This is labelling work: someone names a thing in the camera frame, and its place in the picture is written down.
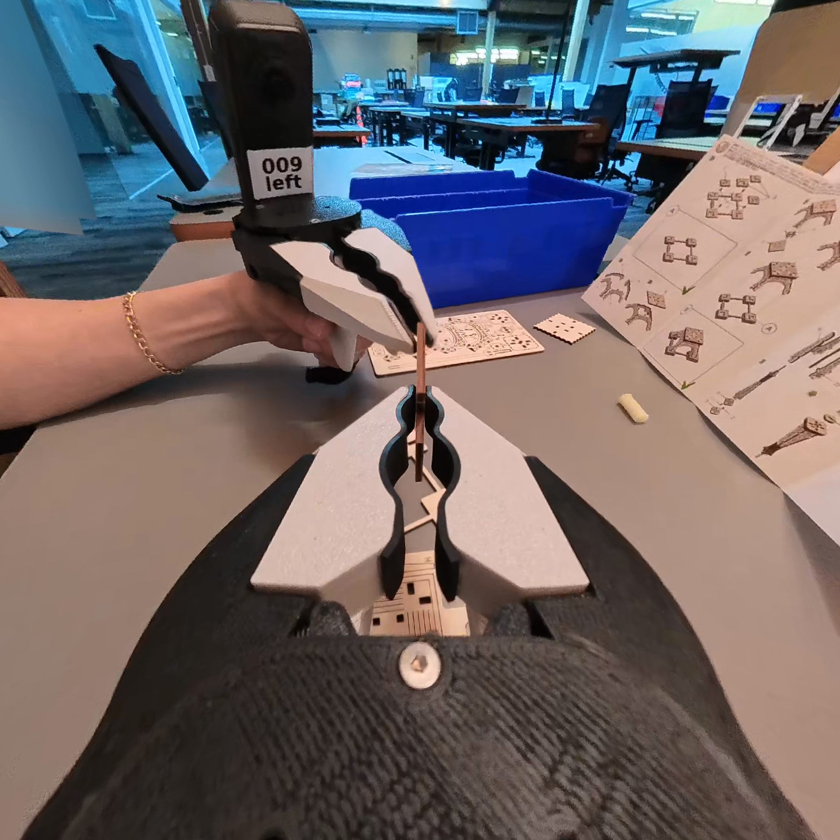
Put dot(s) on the person's left forearm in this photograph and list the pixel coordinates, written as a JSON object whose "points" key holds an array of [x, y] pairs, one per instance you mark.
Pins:
{"points": [[65, 354]]}

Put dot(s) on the person's left hand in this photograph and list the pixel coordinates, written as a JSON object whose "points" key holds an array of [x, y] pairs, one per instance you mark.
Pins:
{"points": [[269, 315]]}

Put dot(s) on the black mesh office chair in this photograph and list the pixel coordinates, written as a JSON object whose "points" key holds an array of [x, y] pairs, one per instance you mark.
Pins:
{"points": [[610, 118], [686, 108]]}

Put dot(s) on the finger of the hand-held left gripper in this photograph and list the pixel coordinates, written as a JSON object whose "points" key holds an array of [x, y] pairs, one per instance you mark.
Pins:
{"points": [[407, 275], [334, 295]]}

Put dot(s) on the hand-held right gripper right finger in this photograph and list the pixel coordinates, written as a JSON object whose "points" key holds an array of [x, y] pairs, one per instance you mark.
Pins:
{"points": [[518, 525]]}

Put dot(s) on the black monitor on stand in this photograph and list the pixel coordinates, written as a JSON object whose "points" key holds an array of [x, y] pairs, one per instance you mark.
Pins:
{"points": [[151, 111]]}

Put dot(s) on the wooden puzzle sheet arch parts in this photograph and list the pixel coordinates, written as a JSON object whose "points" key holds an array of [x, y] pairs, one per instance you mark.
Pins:
{"points": [[485, 341]]}

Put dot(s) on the blue plastic bin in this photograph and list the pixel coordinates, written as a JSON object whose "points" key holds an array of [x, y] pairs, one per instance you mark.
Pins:
{"points": [[512, 262]]}

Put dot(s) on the small serrated square wooden piece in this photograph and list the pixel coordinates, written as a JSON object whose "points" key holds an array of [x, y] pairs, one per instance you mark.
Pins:
{"points": [[564, 328]]}

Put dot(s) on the wooden four-square frame piece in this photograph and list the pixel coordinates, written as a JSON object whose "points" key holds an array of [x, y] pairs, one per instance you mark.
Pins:
{"points": [[433, 502]]}

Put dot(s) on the cream wax stick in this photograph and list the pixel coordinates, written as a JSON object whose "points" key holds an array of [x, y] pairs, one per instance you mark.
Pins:
{"points": [[633, 408]]}

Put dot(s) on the white tower instruction sheet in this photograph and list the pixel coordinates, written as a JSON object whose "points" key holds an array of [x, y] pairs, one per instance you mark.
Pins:
{"points": [[722, 262]]}

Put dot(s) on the cross-shaped wooden piece diamond print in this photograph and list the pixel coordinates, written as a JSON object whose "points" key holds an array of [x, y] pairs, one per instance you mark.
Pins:
{"points": [[420, 367]]}

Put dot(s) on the wooden puzzle sheet square cutout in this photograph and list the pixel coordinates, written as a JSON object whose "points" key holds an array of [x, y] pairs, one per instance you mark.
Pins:
{"points": [[407, 610]]}

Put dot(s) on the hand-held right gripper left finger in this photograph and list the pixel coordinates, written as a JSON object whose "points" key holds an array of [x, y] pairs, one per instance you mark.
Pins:
{"points": [[328, 518]]}

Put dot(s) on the long wooden work table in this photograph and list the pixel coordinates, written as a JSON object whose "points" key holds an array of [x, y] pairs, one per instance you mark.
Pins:
{"points": [[525, 124]]}

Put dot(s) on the grey desk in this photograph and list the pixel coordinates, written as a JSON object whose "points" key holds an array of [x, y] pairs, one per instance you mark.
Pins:
{"points": [[164, 459]]}

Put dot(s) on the thick wooden beam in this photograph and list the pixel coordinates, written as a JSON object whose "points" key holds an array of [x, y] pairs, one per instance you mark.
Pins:
{"points": [[10, 279]]}

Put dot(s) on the raised standing desk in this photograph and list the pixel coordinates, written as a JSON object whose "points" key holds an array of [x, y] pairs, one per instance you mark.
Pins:
{"points": [[676, 59]]}

